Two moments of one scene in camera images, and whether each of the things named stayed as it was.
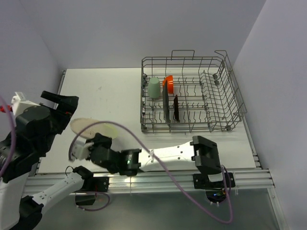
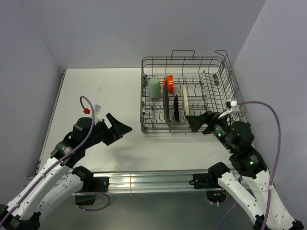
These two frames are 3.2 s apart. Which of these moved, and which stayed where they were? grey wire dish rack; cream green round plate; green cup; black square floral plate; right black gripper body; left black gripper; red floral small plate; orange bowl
Moved: left black gripper; cream green round plate; right black gripper body
Stayed: green cup; grey wire dish rack; black square floral plate; orange bowl; red floral small plate
